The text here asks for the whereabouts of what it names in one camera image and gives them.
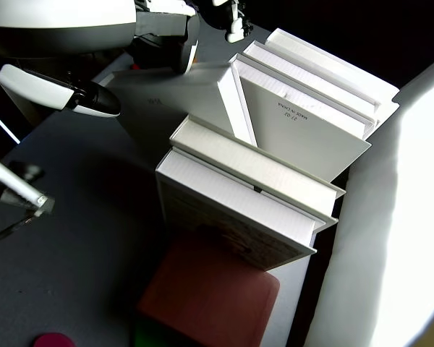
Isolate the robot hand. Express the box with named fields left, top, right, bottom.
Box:
left=197, top=0, right=255, bottom=43
left=0, top=0, right=200, bottom=119

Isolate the white book with letter K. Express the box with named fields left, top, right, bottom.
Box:
left=106, top=61, right=258, bottom=148

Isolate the book with Chinese title spine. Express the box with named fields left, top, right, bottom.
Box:
left=169, top=117, right=347, bottom=222

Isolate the white book with building icon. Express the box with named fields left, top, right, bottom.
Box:
left=228, top=53, right=379, bottom=181

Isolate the dark book with white label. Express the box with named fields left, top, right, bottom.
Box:
left=154, top=148, right=340, bottom=273

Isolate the grey table cloth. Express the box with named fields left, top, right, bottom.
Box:
left=0, top=21, right=312, bottom=347

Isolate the red hardcover book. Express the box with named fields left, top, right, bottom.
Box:
left=135, top=229, right=281, bottom=347

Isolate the dark red round piece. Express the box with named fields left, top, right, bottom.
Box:
left=33, top=332, right=77, bottom=347

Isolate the black camera cable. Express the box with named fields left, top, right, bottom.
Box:
left=0, top=213, right=35, bottom=249

